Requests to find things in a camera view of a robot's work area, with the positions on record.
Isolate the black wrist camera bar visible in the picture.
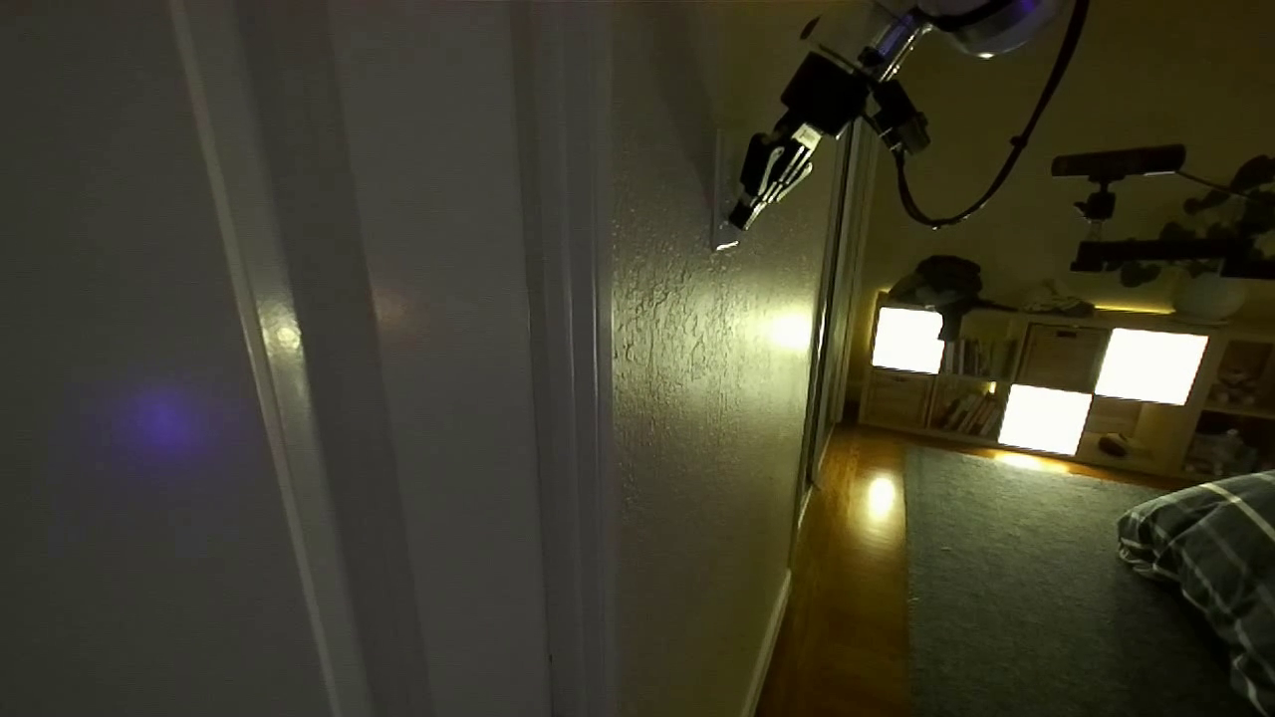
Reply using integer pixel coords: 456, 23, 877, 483
870, 78, 937, 151

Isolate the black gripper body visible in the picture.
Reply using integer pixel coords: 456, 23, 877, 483
777, 50, 877, 144

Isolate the thick black cable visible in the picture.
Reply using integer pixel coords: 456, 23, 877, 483
885, 0, 1096, 232

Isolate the wooden cube shelf unit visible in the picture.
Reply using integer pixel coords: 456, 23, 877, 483
852, 294, 1275, 487

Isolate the white baseboard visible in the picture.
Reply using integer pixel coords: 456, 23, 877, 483
736, 487, 816, 717

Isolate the dark grey rug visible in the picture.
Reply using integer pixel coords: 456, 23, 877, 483
900, 439, 1264, 717

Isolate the plaid blanket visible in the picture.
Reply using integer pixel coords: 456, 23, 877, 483
1113, 464, 1275, 717

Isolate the glowing white square panel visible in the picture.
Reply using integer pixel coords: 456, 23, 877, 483
870, 304, 951, 379
997, 379, 1096, 460
1087, 322, 1214, 408

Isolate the wall shelf with plants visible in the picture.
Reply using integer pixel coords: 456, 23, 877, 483
1070, 151, 1275, 292

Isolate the white panel door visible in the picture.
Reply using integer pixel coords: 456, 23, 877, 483
0, 0, 337, 717

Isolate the white door frame trim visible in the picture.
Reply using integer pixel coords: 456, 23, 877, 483
169, 0, 619, 717

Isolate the tall closet door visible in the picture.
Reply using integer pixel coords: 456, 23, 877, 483
792, 114, 877, 496

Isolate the dark object atop shelf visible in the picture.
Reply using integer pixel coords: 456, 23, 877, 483
890, 252, 991, 337

